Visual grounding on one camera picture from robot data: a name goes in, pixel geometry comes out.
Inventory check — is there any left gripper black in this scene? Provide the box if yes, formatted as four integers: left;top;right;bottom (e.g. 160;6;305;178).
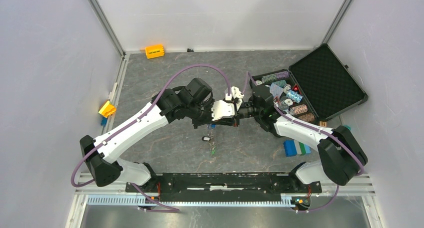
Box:
187;99;221;130

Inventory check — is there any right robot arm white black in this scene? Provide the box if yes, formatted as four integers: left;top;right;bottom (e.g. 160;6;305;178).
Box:
230;85;368;192

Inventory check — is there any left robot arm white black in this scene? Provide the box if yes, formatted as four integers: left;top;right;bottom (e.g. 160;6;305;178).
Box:
80;78;244;192

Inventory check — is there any blue green white block stack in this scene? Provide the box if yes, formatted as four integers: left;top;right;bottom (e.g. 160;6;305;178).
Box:
283;140;311;157

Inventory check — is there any orange box at back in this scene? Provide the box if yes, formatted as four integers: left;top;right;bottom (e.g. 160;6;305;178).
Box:
144;44;165;59

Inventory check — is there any black poker chip case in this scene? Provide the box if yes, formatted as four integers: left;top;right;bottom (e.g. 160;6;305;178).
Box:
249;44;368;126

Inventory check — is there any yellow orange block at left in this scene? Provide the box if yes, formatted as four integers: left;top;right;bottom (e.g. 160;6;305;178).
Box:
98;100;117;118

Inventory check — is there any small blue block at left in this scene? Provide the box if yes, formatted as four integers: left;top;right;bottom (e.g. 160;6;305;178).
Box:
100;117;108;127

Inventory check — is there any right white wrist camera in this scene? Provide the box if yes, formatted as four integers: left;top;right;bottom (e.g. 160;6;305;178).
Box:
231;86;244;103

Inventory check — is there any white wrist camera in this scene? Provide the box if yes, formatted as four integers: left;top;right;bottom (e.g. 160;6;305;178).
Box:
211;94;236;121
231;86;244;103

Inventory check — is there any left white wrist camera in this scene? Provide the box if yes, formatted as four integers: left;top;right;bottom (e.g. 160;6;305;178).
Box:
211;94;236;121

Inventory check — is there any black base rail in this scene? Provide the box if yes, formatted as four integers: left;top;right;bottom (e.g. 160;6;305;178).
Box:
140;172;322;202

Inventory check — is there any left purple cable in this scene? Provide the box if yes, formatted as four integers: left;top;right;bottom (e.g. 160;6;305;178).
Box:
70;63;233;214

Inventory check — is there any purple cable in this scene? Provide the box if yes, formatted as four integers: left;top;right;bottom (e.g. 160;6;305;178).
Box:
242;71;365;214
70;63;233;214

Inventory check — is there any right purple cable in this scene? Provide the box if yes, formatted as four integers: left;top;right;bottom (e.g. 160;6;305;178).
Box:
242;71;365;214

